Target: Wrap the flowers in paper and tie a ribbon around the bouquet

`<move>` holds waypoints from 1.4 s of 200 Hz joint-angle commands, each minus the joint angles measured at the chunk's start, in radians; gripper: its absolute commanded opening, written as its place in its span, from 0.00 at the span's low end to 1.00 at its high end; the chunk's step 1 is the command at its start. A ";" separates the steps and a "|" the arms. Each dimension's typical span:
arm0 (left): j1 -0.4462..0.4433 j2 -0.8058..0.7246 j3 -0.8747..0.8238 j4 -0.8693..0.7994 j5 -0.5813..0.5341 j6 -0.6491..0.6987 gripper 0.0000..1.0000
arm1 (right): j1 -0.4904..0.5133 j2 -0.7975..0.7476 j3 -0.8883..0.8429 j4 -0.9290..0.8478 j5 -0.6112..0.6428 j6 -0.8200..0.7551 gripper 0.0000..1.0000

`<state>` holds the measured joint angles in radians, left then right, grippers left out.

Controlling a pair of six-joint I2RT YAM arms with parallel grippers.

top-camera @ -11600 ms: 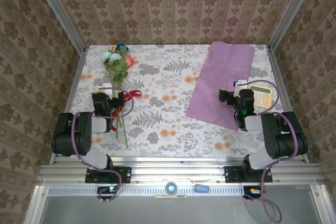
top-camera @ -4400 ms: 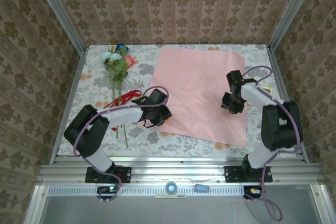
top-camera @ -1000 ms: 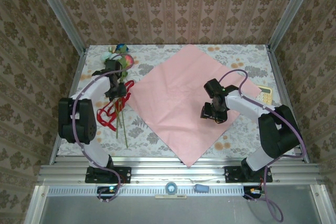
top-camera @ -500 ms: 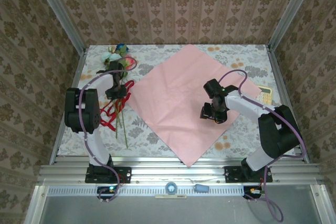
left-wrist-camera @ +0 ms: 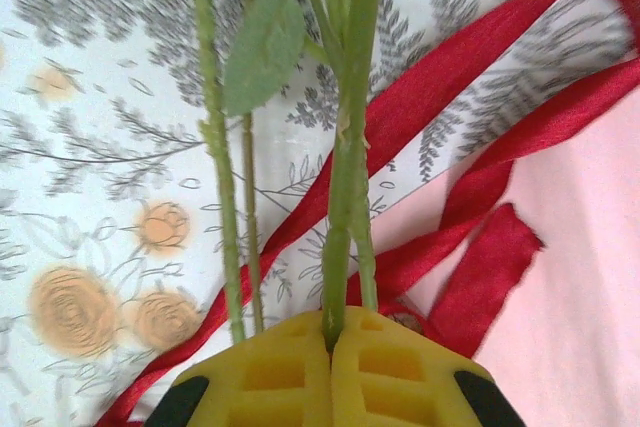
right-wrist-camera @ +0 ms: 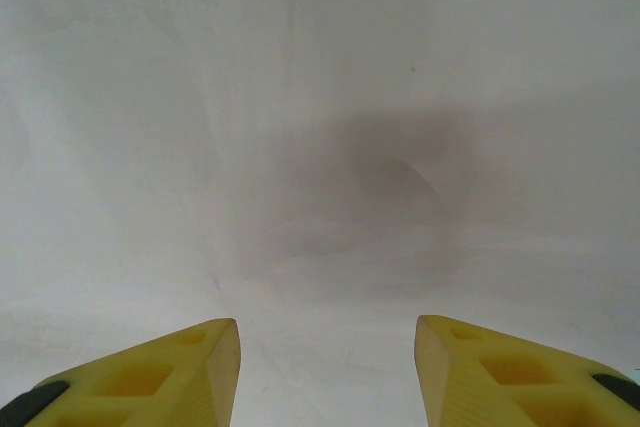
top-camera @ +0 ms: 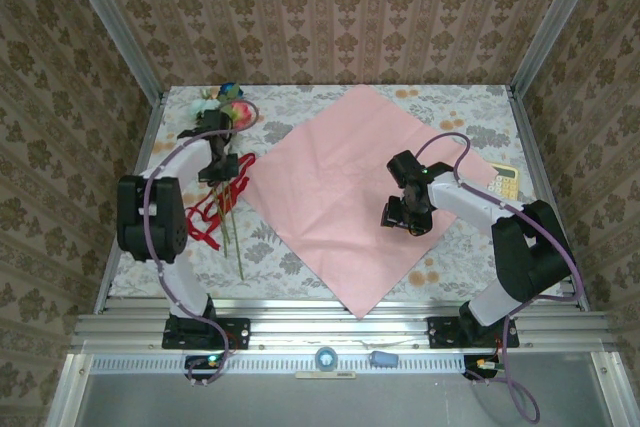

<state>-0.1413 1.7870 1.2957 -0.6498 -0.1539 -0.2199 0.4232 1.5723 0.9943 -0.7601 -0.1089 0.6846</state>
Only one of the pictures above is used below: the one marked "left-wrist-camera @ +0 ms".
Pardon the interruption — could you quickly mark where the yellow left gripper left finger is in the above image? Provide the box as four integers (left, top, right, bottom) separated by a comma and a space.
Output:
144, 307, 335, 427

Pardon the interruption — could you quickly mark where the light blue artificial flower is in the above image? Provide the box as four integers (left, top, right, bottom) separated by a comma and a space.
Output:
159, 0, 247, 344

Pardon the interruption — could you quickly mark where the floral print tablecloth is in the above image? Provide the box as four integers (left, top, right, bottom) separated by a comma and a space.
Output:
0, 0, 640, 427

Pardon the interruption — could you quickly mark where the pink and purple wrapping paper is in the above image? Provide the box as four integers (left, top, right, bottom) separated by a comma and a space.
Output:
344, 96, 640, 427

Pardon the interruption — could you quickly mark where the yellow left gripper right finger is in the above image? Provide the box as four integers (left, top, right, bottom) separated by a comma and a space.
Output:
331, 304, 527, 427

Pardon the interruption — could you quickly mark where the red satin ribbon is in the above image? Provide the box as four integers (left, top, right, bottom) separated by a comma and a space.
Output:
97, 0, 640, 427

